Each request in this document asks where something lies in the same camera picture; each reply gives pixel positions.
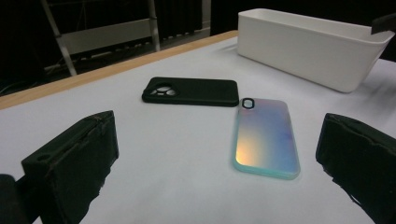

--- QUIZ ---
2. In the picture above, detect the black phone case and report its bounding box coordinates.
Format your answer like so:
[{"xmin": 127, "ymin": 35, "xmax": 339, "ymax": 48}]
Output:
[{"xmin": 141, "ymin": 77, "xmax": 240, "ymax": 108}]

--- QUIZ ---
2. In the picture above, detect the black curtain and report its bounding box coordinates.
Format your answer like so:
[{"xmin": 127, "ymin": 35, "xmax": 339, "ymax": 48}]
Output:
[{"xmin": 154, "ymin": 0, "xmax": 204, "ymax": 40}]

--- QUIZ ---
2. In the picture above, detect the white plastic box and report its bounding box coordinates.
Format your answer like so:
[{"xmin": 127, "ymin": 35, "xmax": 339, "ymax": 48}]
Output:
[{"xmin": 237, "ymin": 7, "xmax": 396, "ymax": 93}]

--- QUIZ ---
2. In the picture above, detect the white table mat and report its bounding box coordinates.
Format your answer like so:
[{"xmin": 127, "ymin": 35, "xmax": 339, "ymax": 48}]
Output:
[{"xmin": 0, "ymin": 35, "xmax": 396, "ymax": 224}]

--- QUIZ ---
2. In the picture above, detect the iridescent phone case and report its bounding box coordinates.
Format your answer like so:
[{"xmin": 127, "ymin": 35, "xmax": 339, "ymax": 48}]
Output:
[{"xmin": 232, "ymin": 97, "xmax": 302, "ymax": 181}]

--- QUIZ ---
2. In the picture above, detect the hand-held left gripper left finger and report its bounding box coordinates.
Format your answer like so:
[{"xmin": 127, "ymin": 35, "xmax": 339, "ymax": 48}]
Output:
[{"xmin": 21, "ymin": 109, "xmax": 120, "ymax": 224}]

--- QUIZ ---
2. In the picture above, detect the white metal desk frame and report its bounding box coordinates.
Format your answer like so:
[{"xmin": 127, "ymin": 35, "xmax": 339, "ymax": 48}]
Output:
[{"xmin": 40, "ymin": 0, "xmax": 213, "ymax": 77}]

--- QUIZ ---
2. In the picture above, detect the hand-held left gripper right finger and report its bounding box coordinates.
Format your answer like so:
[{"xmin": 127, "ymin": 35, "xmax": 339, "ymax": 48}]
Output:
[{"xmin": 315, "ymin": 112, "xmax": 396, "ymax": 224}]

